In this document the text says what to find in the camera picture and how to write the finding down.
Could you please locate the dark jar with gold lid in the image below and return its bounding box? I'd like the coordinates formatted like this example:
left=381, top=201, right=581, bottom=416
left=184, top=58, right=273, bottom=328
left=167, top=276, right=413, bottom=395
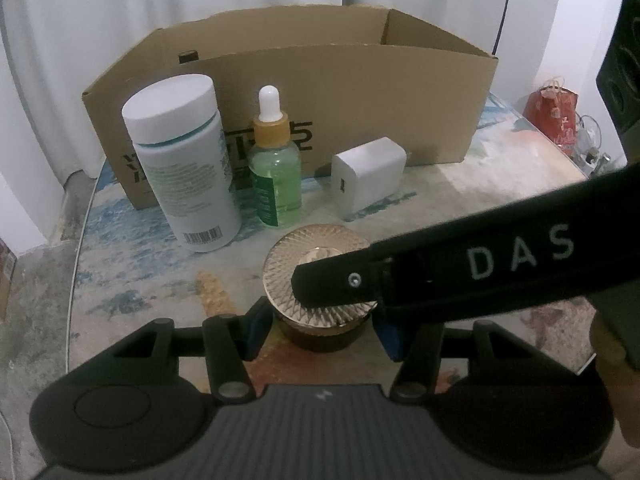
left=262, top=225, right=377, bottom=354

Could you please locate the person's right hand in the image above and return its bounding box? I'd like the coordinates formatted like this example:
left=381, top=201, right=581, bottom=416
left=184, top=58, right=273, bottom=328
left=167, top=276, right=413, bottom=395
left=590, top=312, right=640, bottom=448

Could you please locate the black cable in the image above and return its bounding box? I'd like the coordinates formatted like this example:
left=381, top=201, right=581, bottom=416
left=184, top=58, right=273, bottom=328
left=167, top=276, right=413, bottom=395
left=492, top=0, right=517, bottom=57

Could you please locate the brown cardboard box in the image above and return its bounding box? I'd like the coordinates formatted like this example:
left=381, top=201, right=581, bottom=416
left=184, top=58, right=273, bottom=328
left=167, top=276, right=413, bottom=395
left=81, top=4, right=500, bottom=211

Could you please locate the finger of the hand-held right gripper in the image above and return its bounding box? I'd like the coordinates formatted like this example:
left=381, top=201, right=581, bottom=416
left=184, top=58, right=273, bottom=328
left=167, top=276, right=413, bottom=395
left=291, top=244, right=390, bottom=307

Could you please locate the white curtain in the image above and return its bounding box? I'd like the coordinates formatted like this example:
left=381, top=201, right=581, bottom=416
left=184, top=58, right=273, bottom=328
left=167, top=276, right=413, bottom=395
left=0, top=0, right=631, bottom=251

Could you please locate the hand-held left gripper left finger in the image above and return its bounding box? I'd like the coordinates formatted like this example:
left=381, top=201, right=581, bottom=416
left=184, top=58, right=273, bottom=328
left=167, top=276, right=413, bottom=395
left=112, top=296, right=274, bottom=404

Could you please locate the white plastic bottle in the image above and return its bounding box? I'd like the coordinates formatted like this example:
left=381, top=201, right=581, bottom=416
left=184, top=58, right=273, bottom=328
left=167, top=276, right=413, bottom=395
left=122, top=74, right=243, bottom=253

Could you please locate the red gift bag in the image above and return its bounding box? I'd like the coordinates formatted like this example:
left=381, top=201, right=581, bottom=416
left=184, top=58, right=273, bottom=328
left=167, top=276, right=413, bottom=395
left=522, top=76, right=582, bottom=157

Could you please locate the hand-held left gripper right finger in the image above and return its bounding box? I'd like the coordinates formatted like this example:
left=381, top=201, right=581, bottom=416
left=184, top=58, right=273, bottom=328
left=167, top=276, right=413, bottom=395
left=375, top=316, right=545, bottom=404

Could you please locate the white wall charger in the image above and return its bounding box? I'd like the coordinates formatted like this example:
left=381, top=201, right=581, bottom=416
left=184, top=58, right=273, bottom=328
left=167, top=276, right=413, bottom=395
left=330, top=137, right=407, bottom=216

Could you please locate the patterned round table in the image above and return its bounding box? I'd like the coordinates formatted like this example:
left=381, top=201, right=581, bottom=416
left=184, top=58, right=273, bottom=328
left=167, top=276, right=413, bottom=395
left=67, top=89, right=640, bottom=411

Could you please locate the printed carton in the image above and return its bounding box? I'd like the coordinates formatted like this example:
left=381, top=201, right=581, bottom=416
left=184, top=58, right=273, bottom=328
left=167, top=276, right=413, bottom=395
left=0, top=239, right=19, bottom=322

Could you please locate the green dropper bottle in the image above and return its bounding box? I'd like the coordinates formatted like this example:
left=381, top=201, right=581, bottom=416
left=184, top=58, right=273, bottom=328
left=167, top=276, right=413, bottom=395
left=248, top=85, right=304, bottom=229

